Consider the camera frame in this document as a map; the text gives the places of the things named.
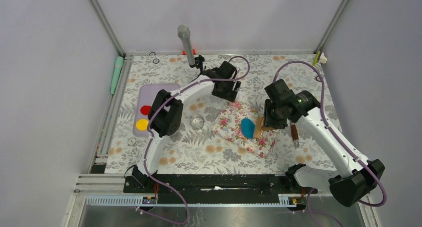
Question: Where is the wooden rolling pin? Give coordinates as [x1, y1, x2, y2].
[253, 116, 274, 139]

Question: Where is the blue dough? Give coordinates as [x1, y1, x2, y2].
[240, 118, 255, 139]

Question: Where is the floral cutting board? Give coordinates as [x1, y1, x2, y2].
[211, 101, 280, 158]

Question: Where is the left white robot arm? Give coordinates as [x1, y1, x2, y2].
[135, 56, 242, 193]

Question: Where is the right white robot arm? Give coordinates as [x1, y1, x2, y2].
[263, 79, 385, 207]

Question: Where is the red dough disc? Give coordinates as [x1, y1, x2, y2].
[140, 105, 151, 116]

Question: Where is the yellow dough disc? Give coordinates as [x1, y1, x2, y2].
[135, 118, 149, 131]

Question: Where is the black microphone tripod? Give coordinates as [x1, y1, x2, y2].
[194, 55, 206, 79]

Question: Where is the red clip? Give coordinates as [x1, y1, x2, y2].
[182, 49, 196, 55]

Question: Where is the floral tablecloth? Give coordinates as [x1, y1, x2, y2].
[105, 55, 340, 174]

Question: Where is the white clip in corner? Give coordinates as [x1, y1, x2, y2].
[318, 52, 328, 64]

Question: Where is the grey microphone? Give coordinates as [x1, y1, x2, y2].
[177, 24, 196, 68]

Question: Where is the purple tray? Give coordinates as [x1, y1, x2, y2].
[132, 83, 180, 137]

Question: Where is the green marker pen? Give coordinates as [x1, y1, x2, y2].
[110, 56, 124, 95]

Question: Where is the metal scraper wooden handle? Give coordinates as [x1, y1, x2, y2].
[290, 123, 300, 149]

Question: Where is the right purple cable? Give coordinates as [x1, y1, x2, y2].
[273, 60, 388, 227]

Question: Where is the purple cable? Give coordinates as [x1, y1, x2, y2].
[135, 55, 250, 225]
[273, 60, 388, 227]

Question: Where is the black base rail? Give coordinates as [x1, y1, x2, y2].
[123, 174, 310, 204]

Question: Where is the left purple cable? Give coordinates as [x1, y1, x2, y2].
[135, 55, 250, 225]

